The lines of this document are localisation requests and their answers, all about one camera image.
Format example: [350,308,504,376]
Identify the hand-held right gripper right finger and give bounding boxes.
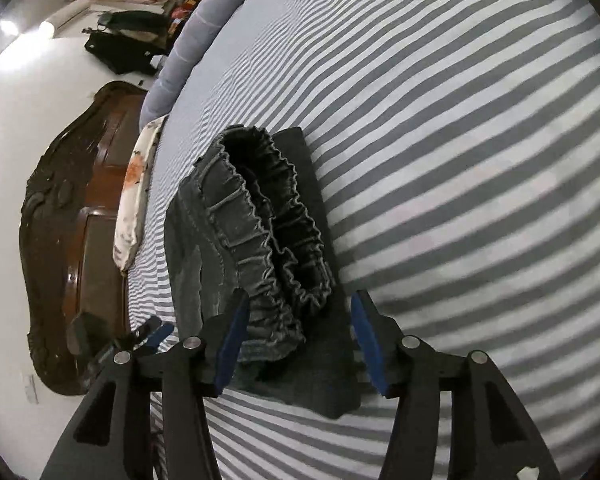
[350,289,562,480]

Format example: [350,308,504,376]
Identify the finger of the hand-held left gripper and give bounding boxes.
[130,316,176,357]

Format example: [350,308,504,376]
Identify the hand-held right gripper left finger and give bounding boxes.
[40,287,252,480]

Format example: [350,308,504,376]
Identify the dark grey pants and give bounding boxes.
[164,125,363,420]

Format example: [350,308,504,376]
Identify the dark wooden headboard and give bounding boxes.
[19,81,148,396]

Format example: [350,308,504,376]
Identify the floral white pillow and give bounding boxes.
[112,115,168,273]

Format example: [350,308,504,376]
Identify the grey striped bed sheet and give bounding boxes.
[125,0,600,480]

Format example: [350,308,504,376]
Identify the blue-grey rolled blanket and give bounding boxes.
[140,0,286,118]

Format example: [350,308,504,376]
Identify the black bag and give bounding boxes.
[84,9,172,77]

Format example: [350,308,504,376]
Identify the colourful clothes heap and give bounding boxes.
[161,0,202,37]

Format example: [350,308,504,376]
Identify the white air conditioner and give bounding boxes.
[44,0,92,37]

